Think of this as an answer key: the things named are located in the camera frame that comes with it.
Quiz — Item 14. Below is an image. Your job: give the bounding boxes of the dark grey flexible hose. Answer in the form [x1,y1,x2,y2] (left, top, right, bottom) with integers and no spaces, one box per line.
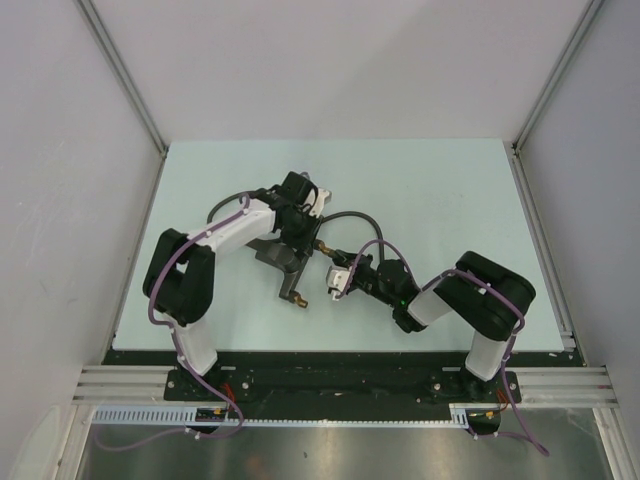
[206,189,385,266]

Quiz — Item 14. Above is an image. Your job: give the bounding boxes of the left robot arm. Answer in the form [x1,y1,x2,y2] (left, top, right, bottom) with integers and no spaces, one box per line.
[143,172,332,400]

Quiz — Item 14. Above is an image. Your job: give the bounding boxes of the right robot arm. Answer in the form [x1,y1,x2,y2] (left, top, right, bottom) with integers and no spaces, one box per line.
[325,250,536,401]

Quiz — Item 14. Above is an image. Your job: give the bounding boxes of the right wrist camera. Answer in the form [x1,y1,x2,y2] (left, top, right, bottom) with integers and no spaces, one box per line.
[326,266,351,301]

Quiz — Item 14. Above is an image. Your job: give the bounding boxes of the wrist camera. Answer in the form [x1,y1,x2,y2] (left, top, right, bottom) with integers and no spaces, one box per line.
[326,266,351,301]
[304,188,332,217]

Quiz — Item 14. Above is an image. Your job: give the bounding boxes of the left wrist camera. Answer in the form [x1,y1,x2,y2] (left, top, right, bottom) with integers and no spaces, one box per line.
[304,188,332,217]

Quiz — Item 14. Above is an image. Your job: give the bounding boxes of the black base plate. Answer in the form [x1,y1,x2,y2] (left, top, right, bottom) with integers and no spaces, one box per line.
[102,350,584,420]

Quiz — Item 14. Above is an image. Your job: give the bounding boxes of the slotted cable duct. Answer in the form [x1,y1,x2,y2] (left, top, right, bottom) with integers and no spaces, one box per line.
[92,405,498,429]

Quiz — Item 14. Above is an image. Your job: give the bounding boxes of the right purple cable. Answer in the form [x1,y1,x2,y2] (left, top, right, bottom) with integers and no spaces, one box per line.
[344,239,551,459]

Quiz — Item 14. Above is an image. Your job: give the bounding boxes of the left aluminium corner post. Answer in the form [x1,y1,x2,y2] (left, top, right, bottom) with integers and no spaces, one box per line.
[73,0,168,159]

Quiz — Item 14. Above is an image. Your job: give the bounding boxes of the aluminium corner post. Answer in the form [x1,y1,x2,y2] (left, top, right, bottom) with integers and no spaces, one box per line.
[511,0,608,156]
[73,0,168,159]

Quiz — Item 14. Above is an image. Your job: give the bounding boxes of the aluminium frame rail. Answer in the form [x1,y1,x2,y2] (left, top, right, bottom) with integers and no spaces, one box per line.
[73,365,172,405]

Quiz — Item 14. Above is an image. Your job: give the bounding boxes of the right aluminium corner post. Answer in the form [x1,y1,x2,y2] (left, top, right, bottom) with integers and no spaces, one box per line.
[511,0,608,156]

